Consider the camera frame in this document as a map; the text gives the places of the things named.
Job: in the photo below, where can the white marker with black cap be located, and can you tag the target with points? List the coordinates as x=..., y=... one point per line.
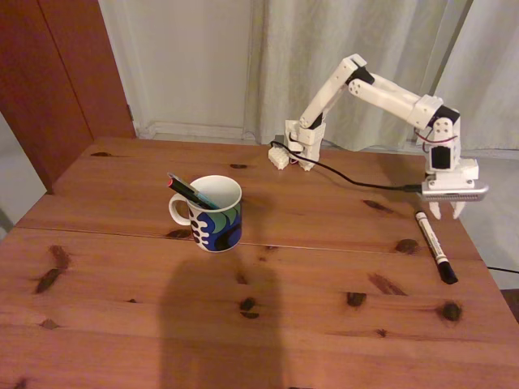
x=431, y=239

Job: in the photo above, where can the silver camera box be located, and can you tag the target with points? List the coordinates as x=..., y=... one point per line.
x=454, y=193

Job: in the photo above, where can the dark brown furniture corner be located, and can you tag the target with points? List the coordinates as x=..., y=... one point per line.
x=511, y=302

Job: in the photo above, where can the wide beige curtain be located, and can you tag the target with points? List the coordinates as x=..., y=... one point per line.
x=304, y=40

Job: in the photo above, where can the white mug with blue pattern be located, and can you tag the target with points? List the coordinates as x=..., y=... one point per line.
x=215, y=227

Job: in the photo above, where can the white furniture side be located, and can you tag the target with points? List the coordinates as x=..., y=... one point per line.
x=16, y=174

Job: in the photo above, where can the black pen with red end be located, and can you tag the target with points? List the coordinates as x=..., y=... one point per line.
x=180, y=186

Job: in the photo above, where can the brown wooden door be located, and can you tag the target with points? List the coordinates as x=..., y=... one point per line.
x=48, y=81

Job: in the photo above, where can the narrow beige curtain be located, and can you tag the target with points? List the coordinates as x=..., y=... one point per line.
x=486, y=81

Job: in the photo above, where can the green mechanical pencil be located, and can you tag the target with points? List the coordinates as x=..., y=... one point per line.
x=207, y=202

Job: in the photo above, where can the white studded block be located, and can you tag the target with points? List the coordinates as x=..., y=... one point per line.
x=279, y=159

